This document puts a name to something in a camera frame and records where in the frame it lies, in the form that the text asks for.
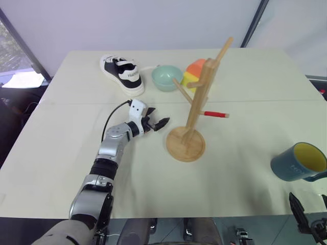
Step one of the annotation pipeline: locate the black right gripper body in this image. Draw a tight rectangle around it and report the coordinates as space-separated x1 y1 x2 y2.
297 218 327 245

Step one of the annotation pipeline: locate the dark floor clutter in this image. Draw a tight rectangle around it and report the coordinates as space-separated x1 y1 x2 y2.
0 86 48 169

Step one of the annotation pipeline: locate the dark rounded shape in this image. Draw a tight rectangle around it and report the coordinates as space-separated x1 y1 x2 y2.
183 218 223 245
119 218 158 245

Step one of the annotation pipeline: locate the light green bowl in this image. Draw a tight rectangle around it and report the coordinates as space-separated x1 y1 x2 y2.
151 65 184 92

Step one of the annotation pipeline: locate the black and white sneaker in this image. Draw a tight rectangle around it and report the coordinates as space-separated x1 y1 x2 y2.
99 54 146 97

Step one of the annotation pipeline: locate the orange and yellow block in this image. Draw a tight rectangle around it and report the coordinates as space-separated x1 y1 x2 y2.
181 58 208 93

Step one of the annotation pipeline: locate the dark wall post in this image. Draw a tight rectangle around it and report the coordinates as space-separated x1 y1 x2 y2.
240 0 270 48

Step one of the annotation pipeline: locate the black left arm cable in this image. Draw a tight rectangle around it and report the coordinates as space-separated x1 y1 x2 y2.
101 100 133 142

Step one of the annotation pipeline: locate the red tape marker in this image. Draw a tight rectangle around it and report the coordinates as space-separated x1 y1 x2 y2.
204 110 226 118

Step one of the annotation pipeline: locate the white paper sheet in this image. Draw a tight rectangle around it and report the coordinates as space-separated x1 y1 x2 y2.
2 72 46 89

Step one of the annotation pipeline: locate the wooden mug tree stand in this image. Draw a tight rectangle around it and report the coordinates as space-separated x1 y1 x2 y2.
166 37 234 163

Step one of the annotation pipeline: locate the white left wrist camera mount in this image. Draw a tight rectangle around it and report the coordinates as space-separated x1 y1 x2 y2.
127 100 149 136

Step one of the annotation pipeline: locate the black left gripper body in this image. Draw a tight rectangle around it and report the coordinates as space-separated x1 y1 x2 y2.
142 116 158 134

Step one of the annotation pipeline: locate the blue mug yellow inside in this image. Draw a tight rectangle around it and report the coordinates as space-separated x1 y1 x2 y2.
270 142 327 183

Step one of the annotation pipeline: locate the dark equipment with red part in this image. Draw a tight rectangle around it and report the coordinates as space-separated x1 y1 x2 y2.
305 73 327 103

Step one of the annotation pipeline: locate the black window frame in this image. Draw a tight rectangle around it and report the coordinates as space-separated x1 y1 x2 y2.
0 7 52 80

